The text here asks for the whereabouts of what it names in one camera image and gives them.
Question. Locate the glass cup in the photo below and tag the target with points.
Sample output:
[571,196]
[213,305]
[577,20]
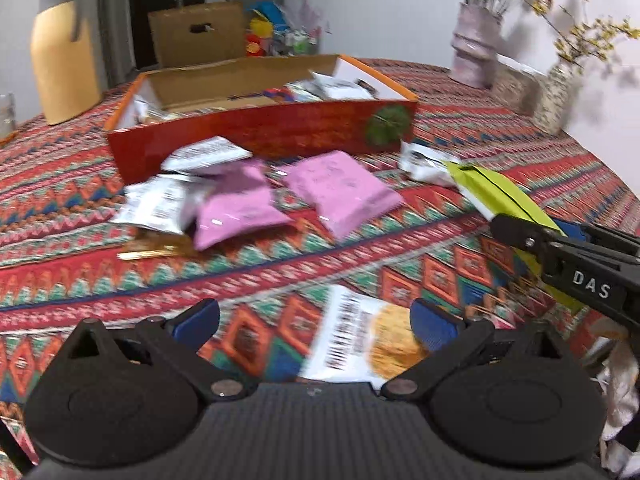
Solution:
[7,115]

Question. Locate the dark door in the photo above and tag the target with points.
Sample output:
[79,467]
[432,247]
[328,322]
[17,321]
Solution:
[150,20]

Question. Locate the yellow plastic toy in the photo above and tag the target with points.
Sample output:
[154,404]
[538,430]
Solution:
[260,29]

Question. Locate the pink vase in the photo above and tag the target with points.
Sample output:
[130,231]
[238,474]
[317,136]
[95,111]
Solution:
[475,45]

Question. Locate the blue plastic toy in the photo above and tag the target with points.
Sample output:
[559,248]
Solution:
[270,12]

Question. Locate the pink snack packet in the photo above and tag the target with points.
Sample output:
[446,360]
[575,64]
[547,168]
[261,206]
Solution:
[340,190]
[235,215]

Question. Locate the patterned glass vase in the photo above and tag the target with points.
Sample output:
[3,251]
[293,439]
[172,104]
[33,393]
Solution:
[552,100]

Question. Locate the brown snack packet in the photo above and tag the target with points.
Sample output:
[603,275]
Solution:
[160,249]

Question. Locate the dark purple snack packet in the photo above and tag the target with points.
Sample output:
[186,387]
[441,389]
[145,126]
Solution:
[275,93]

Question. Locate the white cloth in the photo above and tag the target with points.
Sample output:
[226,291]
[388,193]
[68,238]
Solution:
[617,390]

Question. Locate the yellow thermos jug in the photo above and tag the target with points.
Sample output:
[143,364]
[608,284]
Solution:
[65,70]

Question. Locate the clear bottle organizer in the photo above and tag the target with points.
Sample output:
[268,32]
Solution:
[300,42]

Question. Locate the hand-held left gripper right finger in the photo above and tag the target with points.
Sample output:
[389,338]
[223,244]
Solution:
[432,325]

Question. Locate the red cardboard box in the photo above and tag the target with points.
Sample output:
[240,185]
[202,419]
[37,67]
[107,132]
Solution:
[280,130]

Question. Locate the brown cardboard box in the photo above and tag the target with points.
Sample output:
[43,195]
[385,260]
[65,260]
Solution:
[175,45]

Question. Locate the lilac decorative plant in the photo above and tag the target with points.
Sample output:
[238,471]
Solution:
[312,15]

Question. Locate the small red box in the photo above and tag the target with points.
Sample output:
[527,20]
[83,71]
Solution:
[256,47]

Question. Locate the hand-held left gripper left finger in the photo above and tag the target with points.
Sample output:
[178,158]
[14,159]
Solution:
[197,317]

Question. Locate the green snack packet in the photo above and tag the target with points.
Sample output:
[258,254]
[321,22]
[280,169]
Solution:
[500,195]

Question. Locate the yellow flower branches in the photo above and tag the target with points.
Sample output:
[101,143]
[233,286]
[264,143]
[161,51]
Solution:
[607,30]

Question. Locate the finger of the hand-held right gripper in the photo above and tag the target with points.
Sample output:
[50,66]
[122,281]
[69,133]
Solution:
[575,232]
[520,237]

